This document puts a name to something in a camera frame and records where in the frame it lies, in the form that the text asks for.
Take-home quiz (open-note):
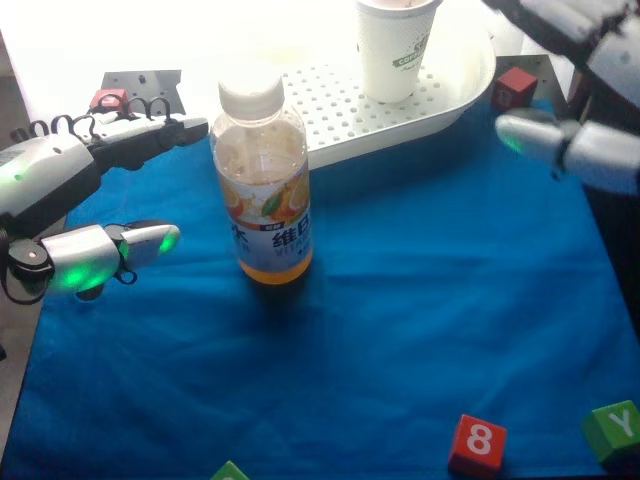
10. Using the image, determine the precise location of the orange vitamin drink bottle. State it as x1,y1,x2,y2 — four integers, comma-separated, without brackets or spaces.
209,74,315,286

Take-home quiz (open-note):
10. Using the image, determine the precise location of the green toy block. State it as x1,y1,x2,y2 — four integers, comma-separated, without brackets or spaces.
209,459,250,480

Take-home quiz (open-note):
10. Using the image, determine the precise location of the red number 8 block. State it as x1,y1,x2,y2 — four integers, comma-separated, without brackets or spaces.
448,413,509,479

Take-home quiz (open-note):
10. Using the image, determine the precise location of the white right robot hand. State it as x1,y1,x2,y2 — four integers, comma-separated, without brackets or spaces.
482,0,640,197

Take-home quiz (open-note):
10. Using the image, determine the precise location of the dark red toy block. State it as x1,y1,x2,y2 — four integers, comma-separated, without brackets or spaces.
491,67,539,112

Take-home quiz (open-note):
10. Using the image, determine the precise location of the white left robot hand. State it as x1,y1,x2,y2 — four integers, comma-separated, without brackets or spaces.
0,97,210,306

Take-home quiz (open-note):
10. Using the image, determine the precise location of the white perforated plastic tray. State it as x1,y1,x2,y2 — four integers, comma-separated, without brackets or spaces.
249,24,497,171

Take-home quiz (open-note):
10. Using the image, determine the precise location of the green letter Y block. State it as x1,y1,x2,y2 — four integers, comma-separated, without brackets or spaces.
579,399,640,466

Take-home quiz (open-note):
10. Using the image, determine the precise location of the white paper coffee cup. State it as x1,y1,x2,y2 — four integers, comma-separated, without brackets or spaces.
355,0,444,105

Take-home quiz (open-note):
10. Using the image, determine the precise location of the blue cloth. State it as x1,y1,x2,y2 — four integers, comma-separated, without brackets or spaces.
0,97,640,480

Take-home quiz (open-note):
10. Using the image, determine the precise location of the red letter G block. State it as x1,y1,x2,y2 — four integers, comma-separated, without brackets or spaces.
88,88,130,114

